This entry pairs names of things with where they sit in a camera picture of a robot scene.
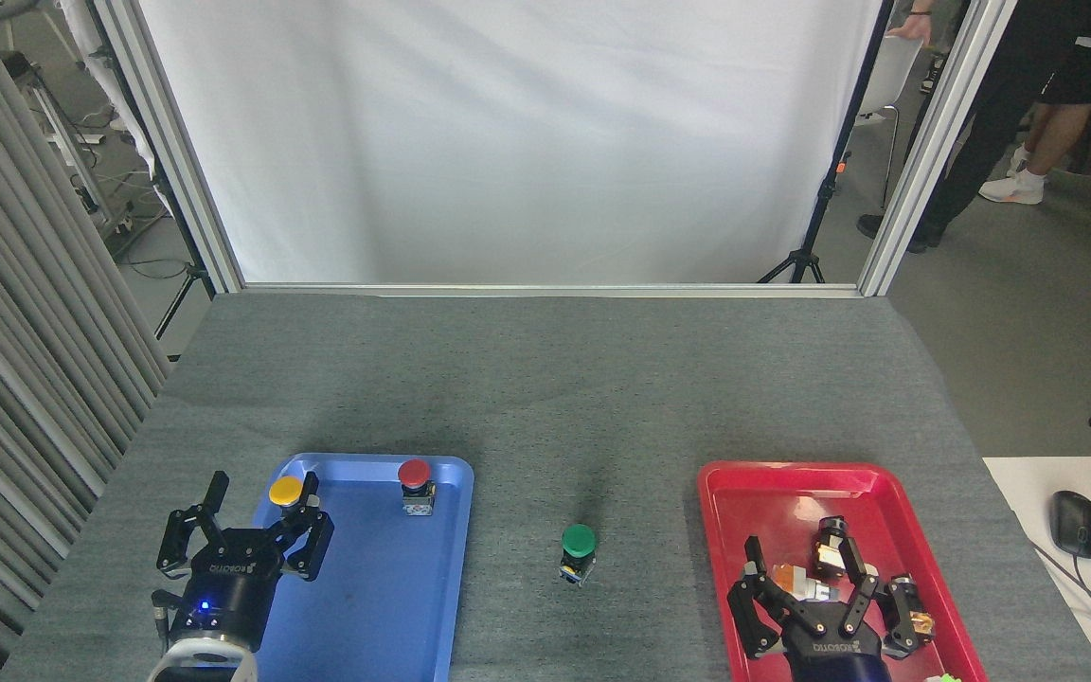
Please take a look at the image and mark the white chair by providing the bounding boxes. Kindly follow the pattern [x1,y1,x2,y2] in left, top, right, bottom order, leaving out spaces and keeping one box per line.
[853,33,927,209]

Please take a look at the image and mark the yellow push button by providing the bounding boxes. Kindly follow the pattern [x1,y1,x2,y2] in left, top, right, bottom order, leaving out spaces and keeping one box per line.
[268,476,316,527]

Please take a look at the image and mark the red push button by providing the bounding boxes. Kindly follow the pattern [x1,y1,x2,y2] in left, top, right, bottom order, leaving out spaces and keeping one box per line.
[398,458,438,517]

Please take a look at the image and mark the metal equipment rack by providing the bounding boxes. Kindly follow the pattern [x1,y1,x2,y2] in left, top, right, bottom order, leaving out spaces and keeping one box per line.
[0,47,134,238]

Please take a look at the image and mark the black light stand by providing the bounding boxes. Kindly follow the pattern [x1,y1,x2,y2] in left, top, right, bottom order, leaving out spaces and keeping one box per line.
[152,170,217,340]

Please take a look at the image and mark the silver aluminium crossbar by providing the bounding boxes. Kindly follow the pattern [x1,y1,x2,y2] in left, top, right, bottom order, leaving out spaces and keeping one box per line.
[241,282,864,299]

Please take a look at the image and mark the black and gold switch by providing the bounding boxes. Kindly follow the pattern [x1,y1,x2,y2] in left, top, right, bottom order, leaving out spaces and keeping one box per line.
[811,516,855,581]

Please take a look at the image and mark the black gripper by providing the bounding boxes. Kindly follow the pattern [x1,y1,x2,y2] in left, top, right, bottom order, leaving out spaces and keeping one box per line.
[727,535,918,682]
[156,471,335,647]

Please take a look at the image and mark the person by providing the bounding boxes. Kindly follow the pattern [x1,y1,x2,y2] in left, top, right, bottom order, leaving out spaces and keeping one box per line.
[856,0,1072,254]
[979,0,1091,206]

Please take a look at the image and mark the silver aluminium post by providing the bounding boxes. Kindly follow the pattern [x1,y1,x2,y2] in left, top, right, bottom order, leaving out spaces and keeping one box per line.
[91,0,245,295]
[856,0,1020,297]

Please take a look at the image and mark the orange and white switch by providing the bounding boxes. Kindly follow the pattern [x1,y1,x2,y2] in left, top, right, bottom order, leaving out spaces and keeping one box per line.
[771,564,840,607]

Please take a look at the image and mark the grey ribbed curtain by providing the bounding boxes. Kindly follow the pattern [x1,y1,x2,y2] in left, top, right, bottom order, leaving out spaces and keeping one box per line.
[0,0,172,682]

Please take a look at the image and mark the black tripod stand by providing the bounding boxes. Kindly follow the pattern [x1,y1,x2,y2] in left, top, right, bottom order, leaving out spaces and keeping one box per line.
[759,0,895,285]

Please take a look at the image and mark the person's hand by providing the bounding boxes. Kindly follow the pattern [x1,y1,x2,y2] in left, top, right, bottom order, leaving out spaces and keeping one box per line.
[889,11,933,46]

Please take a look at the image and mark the blue plastic tray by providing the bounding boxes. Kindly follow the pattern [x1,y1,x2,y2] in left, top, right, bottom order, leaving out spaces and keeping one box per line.
[224,453,475,682]

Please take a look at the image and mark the grey mouse cable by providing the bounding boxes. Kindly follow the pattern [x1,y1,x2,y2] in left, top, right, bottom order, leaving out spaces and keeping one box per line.
[1028,540,1091,664]

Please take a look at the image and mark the black and amber switch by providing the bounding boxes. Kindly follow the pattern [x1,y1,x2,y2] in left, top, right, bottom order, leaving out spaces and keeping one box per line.
[889,573,937,655]

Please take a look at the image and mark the white desk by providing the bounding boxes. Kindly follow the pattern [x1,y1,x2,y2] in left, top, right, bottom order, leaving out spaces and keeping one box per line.
[981,457,1091,682]

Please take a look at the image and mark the black computer mouse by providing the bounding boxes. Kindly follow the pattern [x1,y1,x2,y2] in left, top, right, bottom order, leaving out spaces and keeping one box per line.
[1049,490,1091,560]

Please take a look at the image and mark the green push button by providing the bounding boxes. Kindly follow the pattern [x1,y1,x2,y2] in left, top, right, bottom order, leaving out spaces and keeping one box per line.
[560,524,599,588]

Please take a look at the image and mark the white backdrop cloth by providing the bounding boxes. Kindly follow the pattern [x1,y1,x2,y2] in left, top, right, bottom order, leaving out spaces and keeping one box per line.
[138,0,887,285]

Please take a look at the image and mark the red plastic tray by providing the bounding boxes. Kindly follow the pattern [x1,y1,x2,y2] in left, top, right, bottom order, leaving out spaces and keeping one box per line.
[697,460,990,682]

